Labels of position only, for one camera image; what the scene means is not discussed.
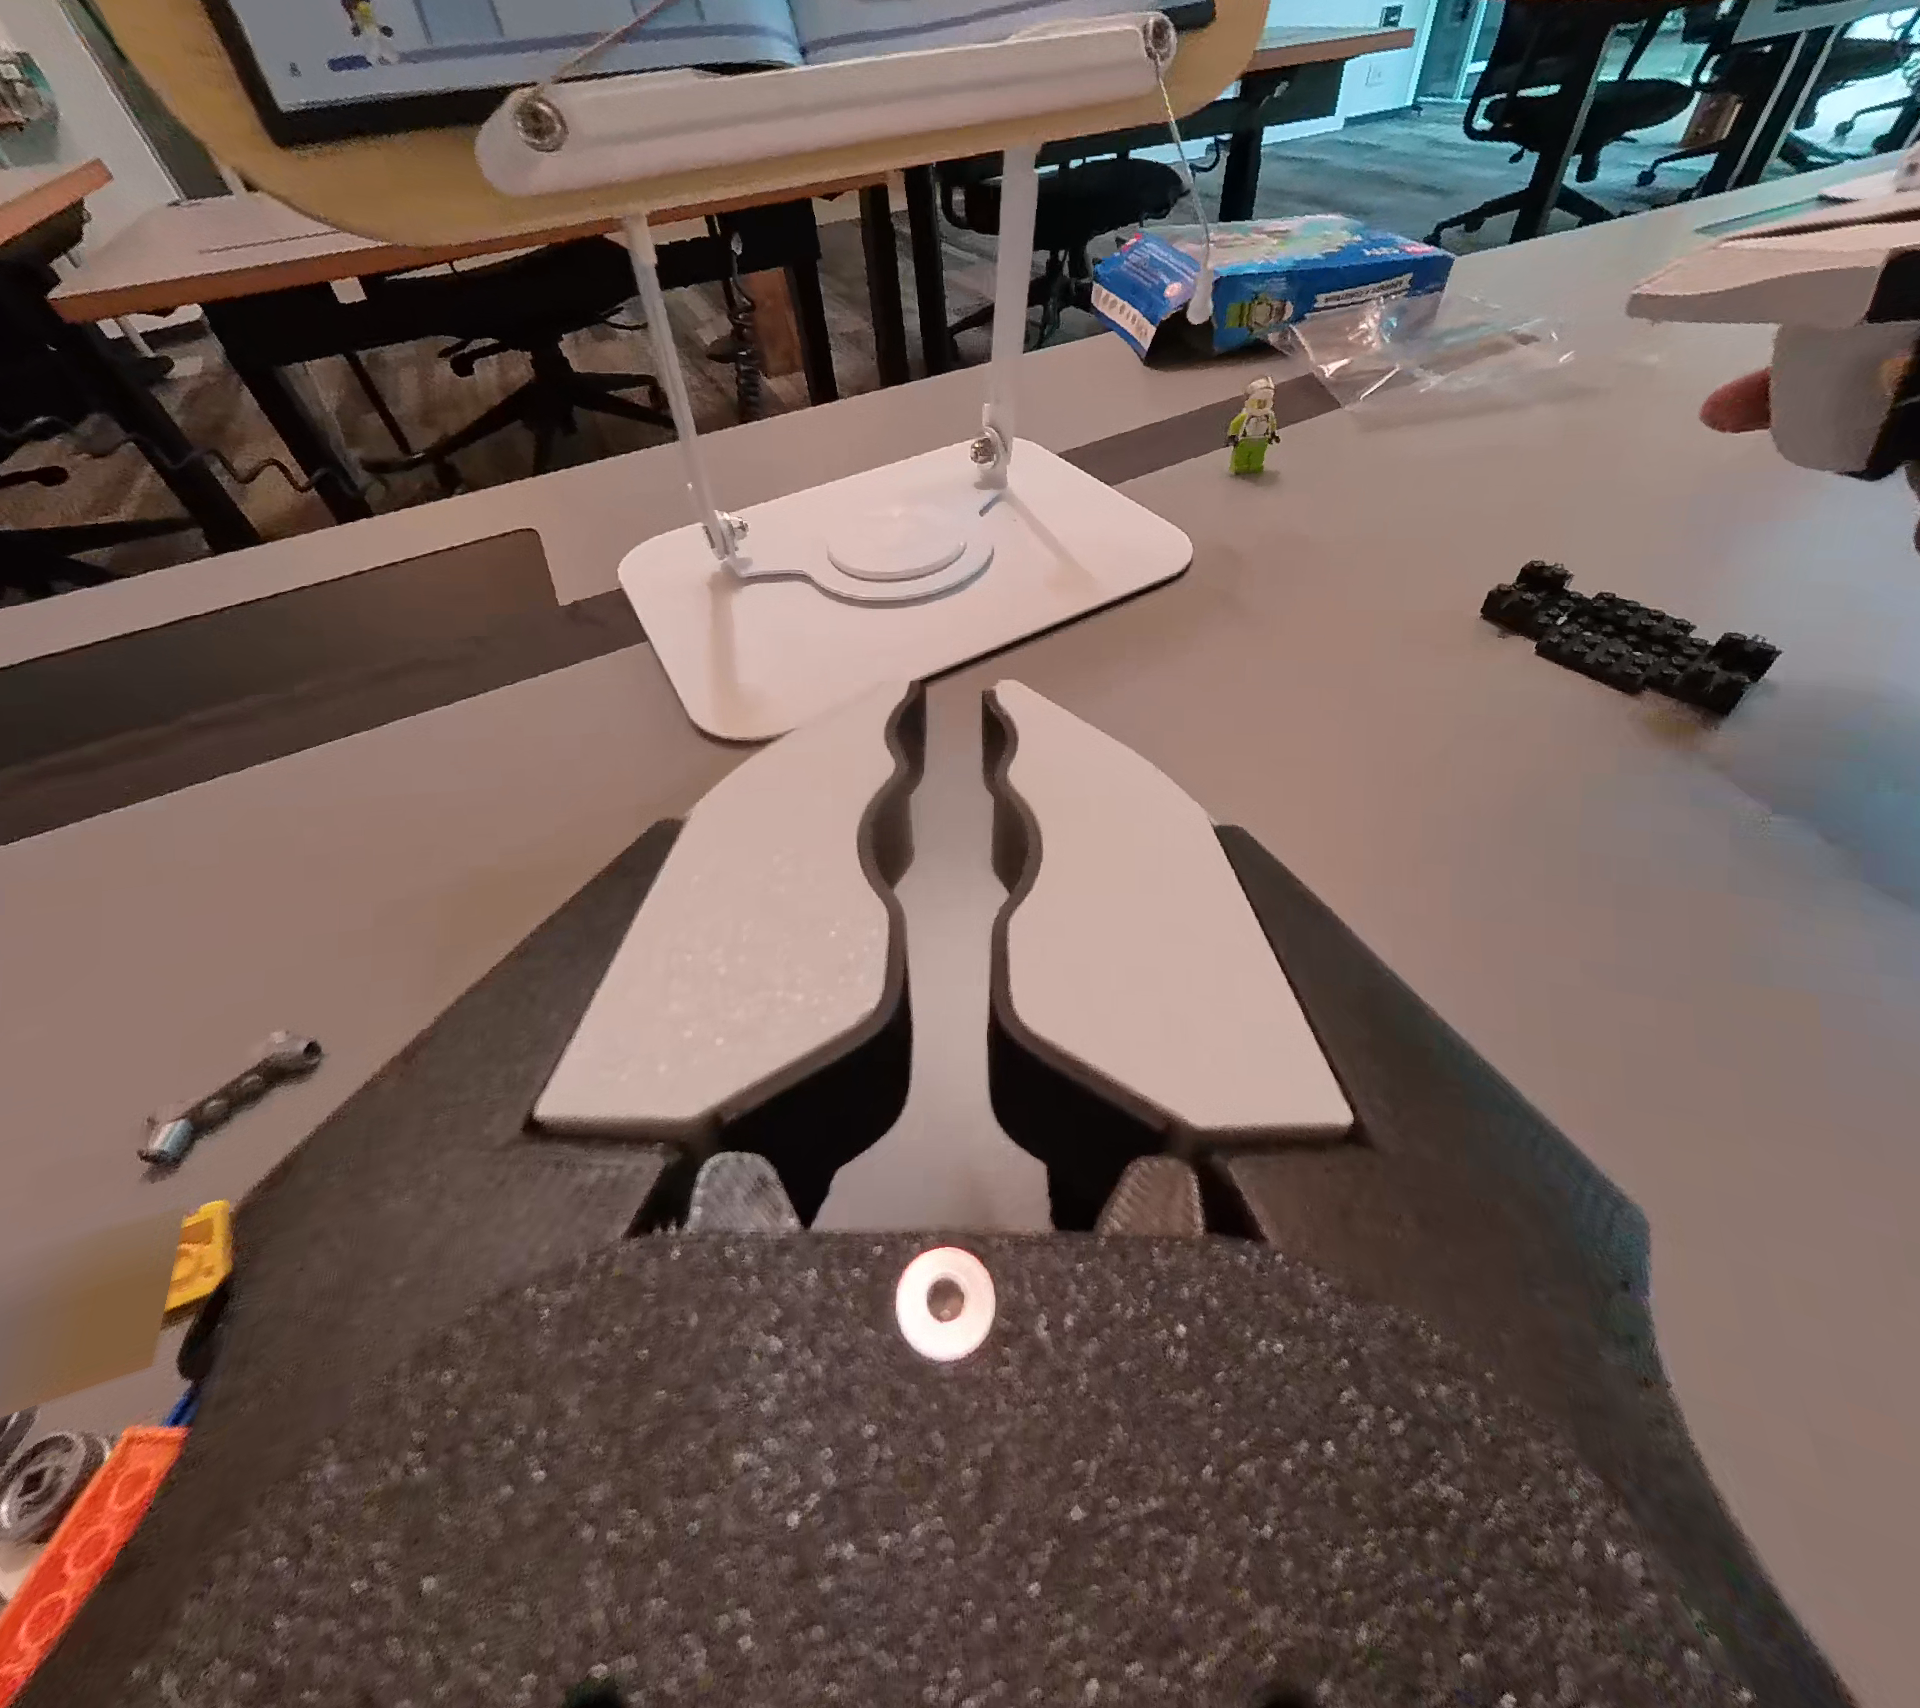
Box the clear plastic bag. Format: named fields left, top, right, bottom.
left=1276, top=283, right=1568, bottom=411

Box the white book stand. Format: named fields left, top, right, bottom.
left=0, top=0, right=1284, bottom=749

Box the blue lego box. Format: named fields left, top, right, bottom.
left=1085, top=213, right=1459, bottom=369

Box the lime green lego minifigure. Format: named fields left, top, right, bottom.
left=1222, top=373, right=1290, bottom=484

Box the black lego chassis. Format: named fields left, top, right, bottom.
left=1479, top=555, right=1783, bottom=719

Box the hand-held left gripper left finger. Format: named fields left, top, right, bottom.
left=527, top=679, right=919, bottom=1161

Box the pile of lego pieces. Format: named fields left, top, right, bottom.
left=0, top=1028, right=326, bottom=1708

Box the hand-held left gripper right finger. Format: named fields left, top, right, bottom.
left=983, top=675, right=1363, bottom=1161

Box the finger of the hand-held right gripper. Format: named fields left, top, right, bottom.
left=1792, top=164, right=1920, bottom=240
left=1629, top=225, right=1920, bottom=335

